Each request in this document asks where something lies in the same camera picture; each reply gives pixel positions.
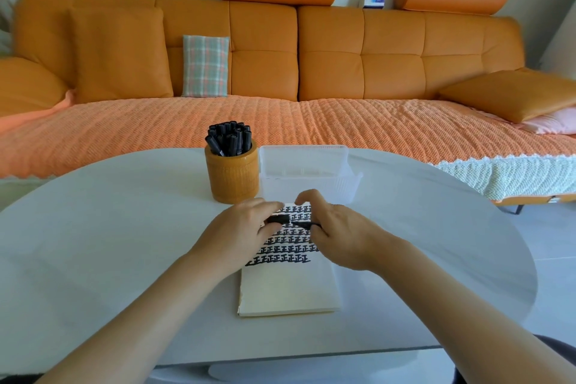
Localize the pink cloth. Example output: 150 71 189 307
0 89 76 134

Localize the cream notepad with black marks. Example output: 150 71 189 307
238 202 343 318

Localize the plaid green pink pillow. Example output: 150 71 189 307
181 35 230 98

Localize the person's right hand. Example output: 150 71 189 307
295 189 391 273

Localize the white table base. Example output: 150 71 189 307
148 345 456 384

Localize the orange leather sofa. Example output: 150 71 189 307
0 0 576 216

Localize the person's left hand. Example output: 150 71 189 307
193 198 284 282

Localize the orange woven sofa cover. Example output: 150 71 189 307
0 95 576 203

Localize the orange wooden pen cup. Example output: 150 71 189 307
205 138 261 205

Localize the square orange leather cushion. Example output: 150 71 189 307
69 6 174 104

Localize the bunch of black pens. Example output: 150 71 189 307
205 121 253 158

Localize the person's right forearm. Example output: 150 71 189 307
359 235 576 384

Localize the person's left forearm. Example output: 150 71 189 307
35 249 227 384

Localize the clear plastic box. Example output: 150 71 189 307
258 144 364 207

